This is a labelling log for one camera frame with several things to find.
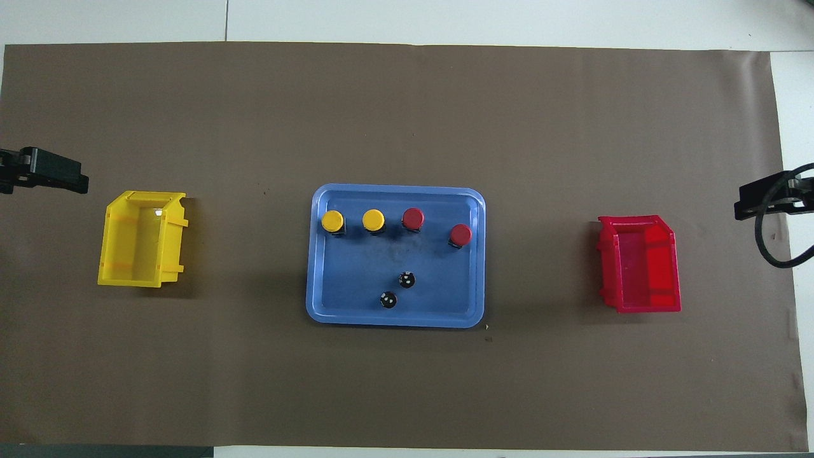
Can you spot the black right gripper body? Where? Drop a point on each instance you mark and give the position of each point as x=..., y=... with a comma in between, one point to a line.
x=802, y=194

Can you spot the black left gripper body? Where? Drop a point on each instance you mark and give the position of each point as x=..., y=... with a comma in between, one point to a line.
x=13, y=172

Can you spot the yellow push button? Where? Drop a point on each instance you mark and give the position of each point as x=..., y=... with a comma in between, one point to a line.
x=332, y=221
x=373, y=219

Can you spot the red push button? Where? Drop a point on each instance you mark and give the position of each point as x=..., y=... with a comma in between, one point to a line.
x=460, y=234
x=413, y=218

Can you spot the yellow plastic storage bin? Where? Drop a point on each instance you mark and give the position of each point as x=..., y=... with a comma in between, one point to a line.
x=137, y=248

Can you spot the red plastic storage bin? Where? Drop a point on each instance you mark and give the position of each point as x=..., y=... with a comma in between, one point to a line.
x=636, y=267

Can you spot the blue plastic tray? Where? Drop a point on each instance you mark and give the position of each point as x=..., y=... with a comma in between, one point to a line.
x=356, y=273

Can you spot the black button lower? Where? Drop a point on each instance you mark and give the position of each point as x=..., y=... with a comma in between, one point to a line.
x=388, y=300

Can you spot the black button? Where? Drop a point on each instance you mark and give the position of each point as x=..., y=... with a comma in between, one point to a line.
x=388, y=300
x=407, y=279

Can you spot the brown paper table mat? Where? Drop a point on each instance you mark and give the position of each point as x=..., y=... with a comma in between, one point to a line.
x=407, y=95

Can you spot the black button upper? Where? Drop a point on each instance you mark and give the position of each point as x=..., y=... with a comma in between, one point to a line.
x=407, y=279

